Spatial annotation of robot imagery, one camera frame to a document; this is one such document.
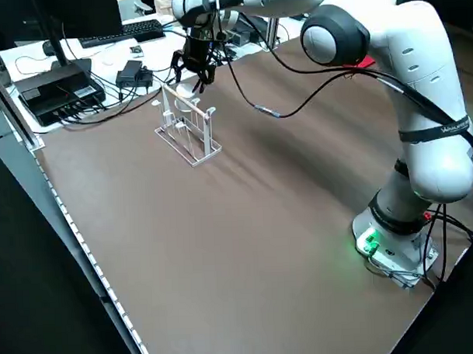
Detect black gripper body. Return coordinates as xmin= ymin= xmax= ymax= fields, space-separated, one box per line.
xmin=181 ymin=32 xmax=217 ymax=75

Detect white cup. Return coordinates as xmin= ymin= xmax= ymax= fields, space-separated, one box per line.
xmin=173 ymin=82 xmax=201 ymax=113

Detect red plastic tray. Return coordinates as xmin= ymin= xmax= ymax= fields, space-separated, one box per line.
xmin=343 ymin=54 xmax=376 ymax=71

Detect black power adapter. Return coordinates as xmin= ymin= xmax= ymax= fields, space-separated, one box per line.
xmin=115 ymin=59 xmax=155 ymax=92

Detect black keyboard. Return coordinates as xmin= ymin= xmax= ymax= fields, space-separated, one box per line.
xmin=78 ymin=18 xmax=167 ymax=49

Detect black power brick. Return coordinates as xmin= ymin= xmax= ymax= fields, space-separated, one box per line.
xmin=231 ymin=20 xmax=270 ymax=46

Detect wooden box with hole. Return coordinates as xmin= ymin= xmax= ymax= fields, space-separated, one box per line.
xmin=152 ymin=0 xmax=176 ymax=16

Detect black computer monitor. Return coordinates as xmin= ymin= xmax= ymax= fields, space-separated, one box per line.
xmin=0 ymin=0 xmax=125 ymax=80

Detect black dock box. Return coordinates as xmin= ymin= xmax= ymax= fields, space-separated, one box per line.
xmin=13 ymin=64 xmax=109 ymax=129

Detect white wire cup rack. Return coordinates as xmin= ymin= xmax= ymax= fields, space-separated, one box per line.
xmin=149 ymin=81 xmax=224 ymax=170

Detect grey metal bracket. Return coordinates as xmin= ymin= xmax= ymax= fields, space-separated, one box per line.
xmin=133 ymin=0 xmax=155 ymax=16

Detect black arm cable with connector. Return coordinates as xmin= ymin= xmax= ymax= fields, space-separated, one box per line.
xmin=214 ymin=29 xmax=469 ymax=133

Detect aluminium frame post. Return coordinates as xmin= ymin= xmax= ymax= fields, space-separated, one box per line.
xmin=264 ymin=16 xmax=281 ymax=52

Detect aluminium frame rail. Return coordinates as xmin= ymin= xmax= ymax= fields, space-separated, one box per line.
xmin=0 ymin=51 xmax=46 ymax=152

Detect black base cables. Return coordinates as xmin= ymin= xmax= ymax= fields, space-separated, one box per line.
xmin=416 ymin=203 xmax=473 ymax=300

